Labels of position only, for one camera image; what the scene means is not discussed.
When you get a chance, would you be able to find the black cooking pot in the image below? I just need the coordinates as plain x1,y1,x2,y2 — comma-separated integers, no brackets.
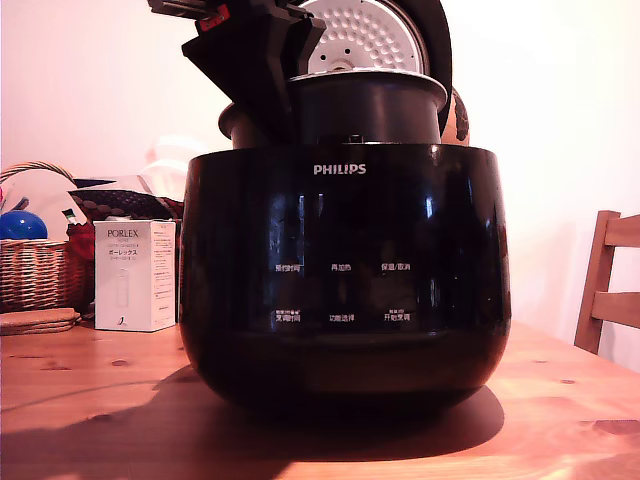
218,69,448,150

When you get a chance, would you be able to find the rice cooker lid, silver plate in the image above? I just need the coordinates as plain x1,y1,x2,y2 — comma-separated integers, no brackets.
293,0,454,146

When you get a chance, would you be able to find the black Philips rice cooker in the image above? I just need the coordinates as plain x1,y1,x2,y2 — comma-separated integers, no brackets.
178,142,513,417

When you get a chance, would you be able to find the white plastic container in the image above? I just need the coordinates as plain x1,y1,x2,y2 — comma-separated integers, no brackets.
138,135,211,194

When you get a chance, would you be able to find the brown spotted round object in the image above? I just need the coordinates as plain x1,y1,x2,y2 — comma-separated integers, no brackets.
441,86,474,146

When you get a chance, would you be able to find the black dotted fabric bag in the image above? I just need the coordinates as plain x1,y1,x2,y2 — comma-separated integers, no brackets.
68,188,185,224

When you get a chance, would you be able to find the red knitted cloth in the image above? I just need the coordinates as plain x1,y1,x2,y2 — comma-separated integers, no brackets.
66,222,97,264

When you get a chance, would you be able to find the white Porlex box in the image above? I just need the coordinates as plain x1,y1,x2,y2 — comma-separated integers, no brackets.
93,218,178,333

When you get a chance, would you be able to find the blue ball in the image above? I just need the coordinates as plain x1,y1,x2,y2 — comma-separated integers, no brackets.
0,209,50,242

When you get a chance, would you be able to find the woven wicker basket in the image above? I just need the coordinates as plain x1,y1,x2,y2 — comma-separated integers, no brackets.
0,160,96,315

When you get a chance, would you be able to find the cork coaster stack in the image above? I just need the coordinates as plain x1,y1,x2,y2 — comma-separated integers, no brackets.
0,306,83,337

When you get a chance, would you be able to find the wooden chair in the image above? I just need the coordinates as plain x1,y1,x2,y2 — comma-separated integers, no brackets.
573,209,640,357

